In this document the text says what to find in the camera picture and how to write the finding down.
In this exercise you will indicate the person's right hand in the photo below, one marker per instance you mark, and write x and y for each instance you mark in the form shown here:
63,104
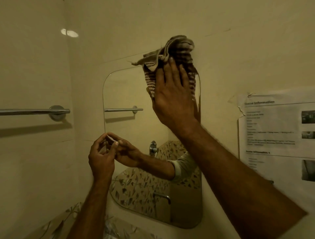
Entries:
174,103

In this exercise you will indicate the person's left forearm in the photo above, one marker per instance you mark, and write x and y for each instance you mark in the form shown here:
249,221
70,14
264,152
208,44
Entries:
91,209

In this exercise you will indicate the striped cleaning cloth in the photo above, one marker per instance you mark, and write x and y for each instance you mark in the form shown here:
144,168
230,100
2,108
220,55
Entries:
177,49

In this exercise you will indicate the person's right forearm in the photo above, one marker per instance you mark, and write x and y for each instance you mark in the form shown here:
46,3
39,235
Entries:
233,187

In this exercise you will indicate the chrome towel bar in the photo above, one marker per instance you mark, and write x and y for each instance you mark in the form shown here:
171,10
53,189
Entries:
34,112

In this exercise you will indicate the printed paper notice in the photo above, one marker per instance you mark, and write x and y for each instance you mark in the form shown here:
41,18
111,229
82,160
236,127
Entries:
273,142

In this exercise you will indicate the person's left hand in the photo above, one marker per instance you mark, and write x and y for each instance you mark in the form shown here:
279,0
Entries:
102,162

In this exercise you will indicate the frameless wall mirror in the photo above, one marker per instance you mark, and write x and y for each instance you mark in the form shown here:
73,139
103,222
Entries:
123,93

